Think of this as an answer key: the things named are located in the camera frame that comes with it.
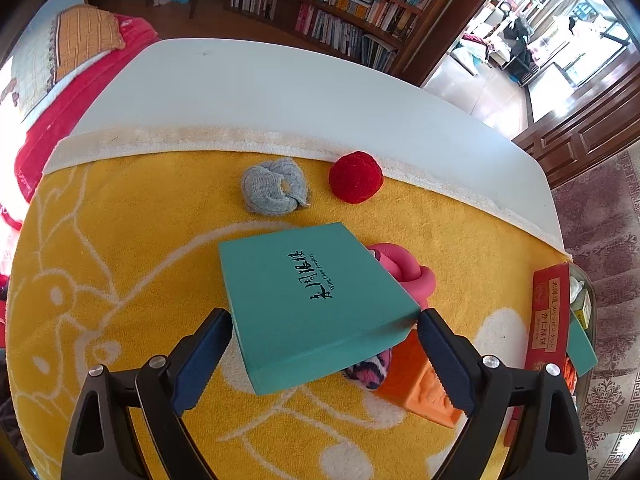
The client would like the pink ring toy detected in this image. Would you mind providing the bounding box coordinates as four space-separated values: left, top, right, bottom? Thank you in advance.
367 242 435 306

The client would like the long red box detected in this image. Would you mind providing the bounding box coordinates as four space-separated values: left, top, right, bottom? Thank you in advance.
505 263 573 448

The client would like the grey rolled sock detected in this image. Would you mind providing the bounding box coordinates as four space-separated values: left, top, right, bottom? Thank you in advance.
241 157 313 217

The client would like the orange plaid pillow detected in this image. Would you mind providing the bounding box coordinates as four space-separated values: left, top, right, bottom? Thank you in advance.
55 5 126 81

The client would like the wooden bookshelf with books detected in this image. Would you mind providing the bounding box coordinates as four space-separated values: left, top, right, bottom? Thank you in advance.
220 0 471 73

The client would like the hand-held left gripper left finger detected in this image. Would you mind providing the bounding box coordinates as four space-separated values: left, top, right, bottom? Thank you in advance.
60 307 234 480

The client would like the beige checked quilt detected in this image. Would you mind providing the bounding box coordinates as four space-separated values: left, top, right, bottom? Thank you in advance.
10 15 63 121

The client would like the purple patterned rolled sock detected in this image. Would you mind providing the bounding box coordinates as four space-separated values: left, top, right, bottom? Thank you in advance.
341 347 392 391

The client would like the small orange yellow box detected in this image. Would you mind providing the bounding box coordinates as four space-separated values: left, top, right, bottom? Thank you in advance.
570 292 593 331

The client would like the large red pompom ball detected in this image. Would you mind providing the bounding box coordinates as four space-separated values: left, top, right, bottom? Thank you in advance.
329 151 384 205

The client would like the yellow printed blanket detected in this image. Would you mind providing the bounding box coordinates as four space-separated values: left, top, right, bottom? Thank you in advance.
7 127 573 480

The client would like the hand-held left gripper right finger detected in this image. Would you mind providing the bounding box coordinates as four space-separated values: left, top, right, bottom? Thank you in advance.
419 308 591 480

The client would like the brown wooden door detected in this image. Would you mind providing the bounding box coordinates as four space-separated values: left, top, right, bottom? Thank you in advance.
512 50 640 188

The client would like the purple patterned rug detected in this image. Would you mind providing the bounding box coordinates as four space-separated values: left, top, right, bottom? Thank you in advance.
550 147 640 480

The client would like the red fleece blanket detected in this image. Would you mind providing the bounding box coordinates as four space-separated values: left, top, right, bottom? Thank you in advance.
0 15 161 231

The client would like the orange foam cube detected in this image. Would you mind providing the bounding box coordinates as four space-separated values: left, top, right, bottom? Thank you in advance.
372 332 466 429

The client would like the teal box lid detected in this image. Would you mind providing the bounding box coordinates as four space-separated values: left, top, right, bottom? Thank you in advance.
218 222 422 396

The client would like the teal box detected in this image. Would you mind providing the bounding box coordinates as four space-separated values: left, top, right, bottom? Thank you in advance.
567 317 599 377

